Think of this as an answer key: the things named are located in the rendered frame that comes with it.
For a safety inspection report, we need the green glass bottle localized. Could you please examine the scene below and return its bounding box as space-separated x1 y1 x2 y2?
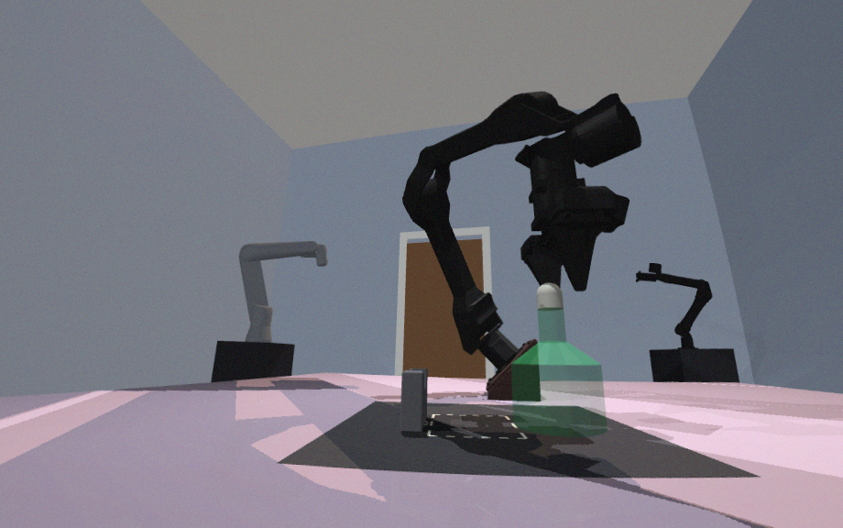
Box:
511 283 608 437

